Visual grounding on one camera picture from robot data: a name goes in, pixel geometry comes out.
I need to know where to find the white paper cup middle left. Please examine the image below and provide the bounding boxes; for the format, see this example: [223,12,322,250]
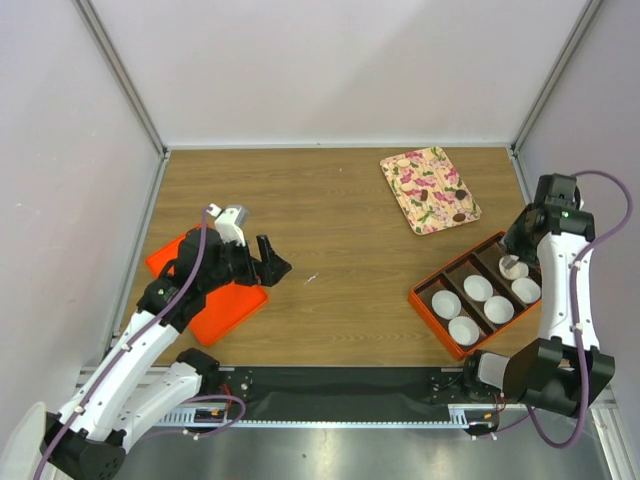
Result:
[463,275,493,302]

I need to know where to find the floral tray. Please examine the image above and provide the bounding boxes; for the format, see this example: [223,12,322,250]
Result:
[380,146,482,236]

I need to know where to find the white paper cup far left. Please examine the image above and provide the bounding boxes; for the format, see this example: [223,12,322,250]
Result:
[498,259,529,280]

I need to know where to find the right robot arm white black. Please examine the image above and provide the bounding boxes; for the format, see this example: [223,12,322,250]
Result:
[460,174,615,418]

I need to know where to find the white round object corner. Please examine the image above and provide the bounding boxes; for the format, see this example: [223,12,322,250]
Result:
[1,402,47,480]

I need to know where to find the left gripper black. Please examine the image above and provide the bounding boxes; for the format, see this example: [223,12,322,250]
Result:
[200,232,290,293]

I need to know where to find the white paper cup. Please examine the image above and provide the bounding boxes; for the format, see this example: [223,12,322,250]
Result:
[498,259,529,280]
[483,296,515,325]
[431,290,462,320]
[448,316,480,346]
[511,277,541,304]
[463,275,493,302]

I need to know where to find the white paper cup far right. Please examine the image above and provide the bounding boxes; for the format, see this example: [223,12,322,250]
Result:
[511,277,541,304]

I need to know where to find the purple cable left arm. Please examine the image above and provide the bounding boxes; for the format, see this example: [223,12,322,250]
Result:
[34,207,247,480]

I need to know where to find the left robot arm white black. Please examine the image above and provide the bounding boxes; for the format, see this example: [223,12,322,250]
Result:
[36,226,292,479]

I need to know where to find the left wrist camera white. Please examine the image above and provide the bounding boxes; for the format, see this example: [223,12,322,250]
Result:
[206,203,249,246]

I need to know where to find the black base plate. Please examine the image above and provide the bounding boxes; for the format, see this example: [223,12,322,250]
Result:
[218,366,496,425]

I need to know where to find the white paper cup near right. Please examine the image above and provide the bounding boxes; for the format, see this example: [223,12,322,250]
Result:
[448,316,480,346]

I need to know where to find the orange compartment box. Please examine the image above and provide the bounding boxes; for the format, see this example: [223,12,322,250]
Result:
[408,231,542,361]

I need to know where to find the white paper cup near left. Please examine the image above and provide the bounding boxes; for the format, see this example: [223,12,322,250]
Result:
[431,290,462,320]

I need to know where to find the white paper scrap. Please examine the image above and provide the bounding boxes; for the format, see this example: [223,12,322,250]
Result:
[304,273,318,285]

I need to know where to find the orange box lid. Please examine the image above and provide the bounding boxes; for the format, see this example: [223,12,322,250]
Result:
[145,232,269,347]

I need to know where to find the white paper cup middle right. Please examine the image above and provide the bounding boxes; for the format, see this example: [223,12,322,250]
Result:
[483,296,515,325]

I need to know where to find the metal tongs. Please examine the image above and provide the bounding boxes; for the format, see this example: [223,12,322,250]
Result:
[499,254,520,270]

